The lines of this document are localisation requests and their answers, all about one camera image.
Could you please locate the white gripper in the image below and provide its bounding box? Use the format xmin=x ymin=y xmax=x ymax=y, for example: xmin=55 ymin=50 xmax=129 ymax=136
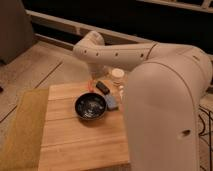
xmin=88 ymin=63 xmax=108 ymax=79

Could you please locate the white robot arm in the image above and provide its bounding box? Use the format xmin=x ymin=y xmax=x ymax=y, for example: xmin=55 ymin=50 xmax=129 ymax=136
xmin=73 ymin=31 xmax=213 ymax=171

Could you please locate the grey cabinet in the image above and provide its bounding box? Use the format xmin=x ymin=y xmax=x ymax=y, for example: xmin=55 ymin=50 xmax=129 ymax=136
xmin=0 ymin=0 xmax=37 ymax=64

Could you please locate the black round bowl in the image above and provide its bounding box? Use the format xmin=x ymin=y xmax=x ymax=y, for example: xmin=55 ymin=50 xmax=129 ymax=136
xmin=75 ymin=93 xmax=107 ymax=120

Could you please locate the olive green cloth mat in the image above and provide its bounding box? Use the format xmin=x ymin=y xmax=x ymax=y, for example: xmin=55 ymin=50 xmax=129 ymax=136
xmin=0 ymin=89 xmax=49 ymax=171

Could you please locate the blue sponge block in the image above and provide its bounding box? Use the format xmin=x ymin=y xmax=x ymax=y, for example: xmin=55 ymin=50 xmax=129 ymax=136
xmin=105 ymin=95 xmax=118 ymax=111

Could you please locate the black rectangular block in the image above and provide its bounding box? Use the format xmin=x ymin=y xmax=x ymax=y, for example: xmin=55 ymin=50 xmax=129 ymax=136
xmin=96 ymin=81 xmax=110 ymax=95

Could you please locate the black floor cable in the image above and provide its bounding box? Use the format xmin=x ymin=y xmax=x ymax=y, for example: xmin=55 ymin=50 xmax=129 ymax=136
xmin=199 ymin=105 xmax=213 ymax=171

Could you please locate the white plastic bottle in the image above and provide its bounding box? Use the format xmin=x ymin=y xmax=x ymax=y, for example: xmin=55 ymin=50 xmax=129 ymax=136
xmin=111 ymin=68 xmax=125 ymax=98

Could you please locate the white window rail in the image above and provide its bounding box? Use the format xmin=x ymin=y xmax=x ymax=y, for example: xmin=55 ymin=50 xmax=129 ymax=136
xmin=25 ymin=9 xmax=213 ymax=91

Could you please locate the orange thin tool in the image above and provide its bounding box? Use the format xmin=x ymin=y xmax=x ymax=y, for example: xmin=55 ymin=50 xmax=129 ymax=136
xmin=88 ymin=80 xmax=94 ymax=92

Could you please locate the wooden board table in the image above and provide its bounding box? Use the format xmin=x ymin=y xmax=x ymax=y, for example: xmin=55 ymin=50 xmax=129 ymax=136
xmin=38 ymin=82 xmax=130 ymax=171

